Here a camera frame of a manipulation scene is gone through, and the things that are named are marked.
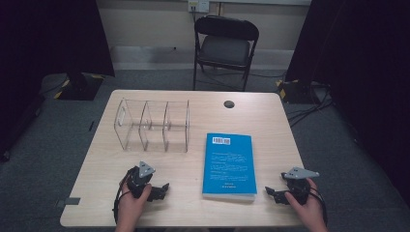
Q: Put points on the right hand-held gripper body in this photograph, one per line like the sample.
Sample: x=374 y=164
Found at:
x=298 y=188

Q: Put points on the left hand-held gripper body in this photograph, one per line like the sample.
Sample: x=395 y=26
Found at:
x=137 y=180

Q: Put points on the blue book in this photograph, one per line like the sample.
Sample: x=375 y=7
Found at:
x=228 y=167

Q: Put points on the clear acrylic book rack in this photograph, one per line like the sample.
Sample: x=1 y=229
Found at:
x=151 y=127

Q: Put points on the person's right hand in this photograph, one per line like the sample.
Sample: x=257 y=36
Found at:
x=311 y=211

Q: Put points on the person's left hand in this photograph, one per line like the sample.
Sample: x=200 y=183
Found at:
x=130 y=208

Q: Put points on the grey floor tape strip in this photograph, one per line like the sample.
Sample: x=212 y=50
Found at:
x=68 y=202

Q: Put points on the black stand base yellow tape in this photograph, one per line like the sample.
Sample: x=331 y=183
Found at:
x=80 y=87
x=296 y=92

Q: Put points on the dark curtain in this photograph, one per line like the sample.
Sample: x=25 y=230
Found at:
x=364 y=64
x=48 y=38

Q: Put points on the black folding chair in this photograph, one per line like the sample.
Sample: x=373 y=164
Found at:
x=224 y=50

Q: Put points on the white wall outlet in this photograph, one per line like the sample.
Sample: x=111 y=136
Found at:
x=199 y=5

